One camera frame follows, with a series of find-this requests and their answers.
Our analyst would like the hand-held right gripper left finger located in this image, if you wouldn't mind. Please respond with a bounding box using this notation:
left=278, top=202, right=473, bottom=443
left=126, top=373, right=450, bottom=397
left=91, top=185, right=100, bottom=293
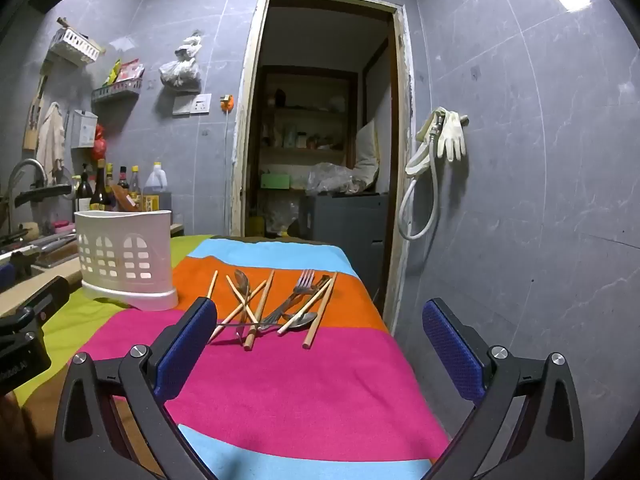
left=52, top=296, right=218, bottom=480

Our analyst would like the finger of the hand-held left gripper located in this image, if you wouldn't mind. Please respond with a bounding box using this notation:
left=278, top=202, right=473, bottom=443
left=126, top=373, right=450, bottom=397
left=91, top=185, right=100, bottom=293
left=0, top=251, right=32, bottom=286
left=15, top=275, right=71, bottom=321

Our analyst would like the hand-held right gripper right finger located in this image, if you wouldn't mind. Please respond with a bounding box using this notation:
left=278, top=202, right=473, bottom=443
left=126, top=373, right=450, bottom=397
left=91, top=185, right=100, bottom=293
left=420, top=297, right=586, bottom=480

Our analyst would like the white plastic utensil holder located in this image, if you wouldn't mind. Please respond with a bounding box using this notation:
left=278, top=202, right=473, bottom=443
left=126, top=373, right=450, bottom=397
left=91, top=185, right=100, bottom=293
left=73, top=208, right=179, bottom=312

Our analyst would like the bronze metal spoon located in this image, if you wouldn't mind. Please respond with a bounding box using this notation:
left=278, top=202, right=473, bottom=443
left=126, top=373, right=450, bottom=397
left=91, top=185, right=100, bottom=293
left=233, top=269, right=252, bottom=343

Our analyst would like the silver metal spoon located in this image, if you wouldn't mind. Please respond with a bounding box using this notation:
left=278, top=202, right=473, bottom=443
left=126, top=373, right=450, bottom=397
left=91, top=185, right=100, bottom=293
left=219, top=311, right=320, bottom=332

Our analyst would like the silver metal fork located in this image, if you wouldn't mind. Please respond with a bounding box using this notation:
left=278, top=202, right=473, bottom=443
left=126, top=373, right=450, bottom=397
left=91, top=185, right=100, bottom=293
left=270, top=274, right=332, bottom=326
left=257, top=268, right=317, bottom=331

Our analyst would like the wooden cutting board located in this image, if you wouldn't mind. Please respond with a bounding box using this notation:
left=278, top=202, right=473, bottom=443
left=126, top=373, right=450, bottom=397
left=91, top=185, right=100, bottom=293
left=31, top=242, right=80, bottom=268

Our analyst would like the kitchen cleaver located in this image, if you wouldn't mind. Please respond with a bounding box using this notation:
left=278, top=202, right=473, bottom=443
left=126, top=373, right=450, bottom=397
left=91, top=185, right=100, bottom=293
left=30, top=232, right=78, bottom=255

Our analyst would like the metal kitchen faucet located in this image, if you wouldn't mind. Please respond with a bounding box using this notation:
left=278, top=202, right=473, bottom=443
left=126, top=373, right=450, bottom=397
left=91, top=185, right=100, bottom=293
left=7, top=158, right=49, bottom=197

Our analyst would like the dark bottle white label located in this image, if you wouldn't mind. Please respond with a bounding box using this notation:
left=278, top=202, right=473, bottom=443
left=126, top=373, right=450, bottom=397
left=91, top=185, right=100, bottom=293
left=74, top=164, right=95, bottom=212

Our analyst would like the soy sauce bottle yellow label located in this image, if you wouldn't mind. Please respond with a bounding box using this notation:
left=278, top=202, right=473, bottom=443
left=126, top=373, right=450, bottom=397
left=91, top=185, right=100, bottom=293
left=90, top=158, right=114, bottom=211

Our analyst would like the colourful striped tablecloth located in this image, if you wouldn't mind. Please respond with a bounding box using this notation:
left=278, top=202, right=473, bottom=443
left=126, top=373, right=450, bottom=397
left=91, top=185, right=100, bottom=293
left=10, top=234, right=451, bottom=480

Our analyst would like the hanging beige towel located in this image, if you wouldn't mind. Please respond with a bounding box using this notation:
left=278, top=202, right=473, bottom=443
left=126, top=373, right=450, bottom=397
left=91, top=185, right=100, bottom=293
left=37, top=102, right=66, bottom=182

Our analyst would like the red plastic bag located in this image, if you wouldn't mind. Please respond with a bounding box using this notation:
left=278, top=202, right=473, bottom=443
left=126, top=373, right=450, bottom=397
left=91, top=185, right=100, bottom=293
left=91, top=124, right=108, bottom=162

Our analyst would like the large plastic jug yellow cap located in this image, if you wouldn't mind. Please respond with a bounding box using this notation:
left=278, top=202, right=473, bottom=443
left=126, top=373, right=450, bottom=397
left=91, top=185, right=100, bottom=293
left=142, top=161, right=173, bottom=211

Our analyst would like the grey cabinet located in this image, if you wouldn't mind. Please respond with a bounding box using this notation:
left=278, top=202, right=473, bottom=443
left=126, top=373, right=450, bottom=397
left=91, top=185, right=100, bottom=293
left=299, top=192, right=390, bottom=311

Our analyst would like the crumpled clear plastic bag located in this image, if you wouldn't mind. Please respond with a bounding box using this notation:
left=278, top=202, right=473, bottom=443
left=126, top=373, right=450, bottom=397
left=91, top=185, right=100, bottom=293
left=305, top=162, right=362, bottom=196

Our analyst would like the white sack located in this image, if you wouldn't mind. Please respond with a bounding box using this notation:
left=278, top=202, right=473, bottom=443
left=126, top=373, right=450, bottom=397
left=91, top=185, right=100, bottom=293
left=354, top=119, right=382, bottom=192

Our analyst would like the yellow green snack packet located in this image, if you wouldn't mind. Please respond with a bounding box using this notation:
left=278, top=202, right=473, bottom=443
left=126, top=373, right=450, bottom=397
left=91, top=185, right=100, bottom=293
left=102, top=58, right=124, bottom=87

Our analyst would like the white rubber glove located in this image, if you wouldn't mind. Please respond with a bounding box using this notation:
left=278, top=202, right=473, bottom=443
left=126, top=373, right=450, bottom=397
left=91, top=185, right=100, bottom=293
left=415, top=107, right=447, bottom=142
left=437, top=110, right=467, bottom=163

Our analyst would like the red snack packet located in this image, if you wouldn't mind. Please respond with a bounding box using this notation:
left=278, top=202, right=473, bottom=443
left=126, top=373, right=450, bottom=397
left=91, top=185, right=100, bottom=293
left=117, top=59, right=145, bottom=84

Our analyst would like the hanging clear plastic bag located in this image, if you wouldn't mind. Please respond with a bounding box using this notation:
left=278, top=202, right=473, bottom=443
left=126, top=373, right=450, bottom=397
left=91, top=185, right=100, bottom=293
left=159, top=32, right=204, bottom=92

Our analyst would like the wooden shelf unit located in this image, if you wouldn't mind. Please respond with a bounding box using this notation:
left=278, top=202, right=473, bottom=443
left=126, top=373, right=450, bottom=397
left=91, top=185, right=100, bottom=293
left=259, top=64, right=359, bottom=196

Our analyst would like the white shower hose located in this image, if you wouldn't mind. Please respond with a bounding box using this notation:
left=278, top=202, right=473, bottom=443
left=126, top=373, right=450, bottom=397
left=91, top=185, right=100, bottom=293
left=398, top=125, right=442, bottom=241

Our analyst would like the grey wall shelf rack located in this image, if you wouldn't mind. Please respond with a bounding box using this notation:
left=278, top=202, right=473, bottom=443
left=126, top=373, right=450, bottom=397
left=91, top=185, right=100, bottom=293
left=91, top=79, right=144, bottom=104

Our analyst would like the white plastic wall basket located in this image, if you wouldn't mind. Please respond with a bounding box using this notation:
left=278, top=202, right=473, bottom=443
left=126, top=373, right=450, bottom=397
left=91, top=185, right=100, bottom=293
left=49, top=26, right=103, bottom=67

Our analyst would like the wooden door frame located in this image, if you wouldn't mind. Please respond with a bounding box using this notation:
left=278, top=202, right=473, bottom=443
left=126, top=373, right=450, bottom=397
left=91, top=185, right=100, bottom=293
left=229, top=0, right=416, bottom=333

